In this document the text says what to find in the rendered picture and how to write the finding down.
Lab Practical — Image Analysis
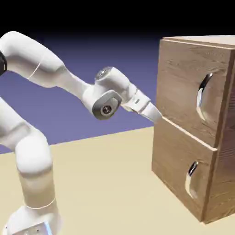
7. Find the light wood cabinet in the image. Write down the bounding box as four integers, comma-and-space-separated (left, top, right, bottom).
151, 34, 235, 224

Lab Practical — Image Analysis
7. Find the long curved metal handle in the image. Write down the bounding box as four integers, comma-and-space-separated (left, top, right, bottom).
196, 73, 213, 121

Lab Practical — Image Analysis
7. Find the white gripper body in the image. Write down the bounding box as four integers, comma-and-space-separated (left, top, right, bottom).
137, 102, 163, 123

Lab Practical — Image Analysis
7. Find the large wooden cabinet door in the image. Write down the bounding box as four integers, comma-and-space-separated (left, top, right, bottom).
155, 39, 231, 148

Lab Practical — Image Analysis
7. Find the short curved metal handle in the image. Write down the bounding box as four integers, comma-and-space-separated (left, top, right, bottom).
185, 161, 199, 199

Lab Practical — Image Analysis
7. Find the small wooden cabinet door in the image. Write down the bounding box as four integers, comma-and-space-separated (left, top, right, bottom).
151, 117, 218, 222

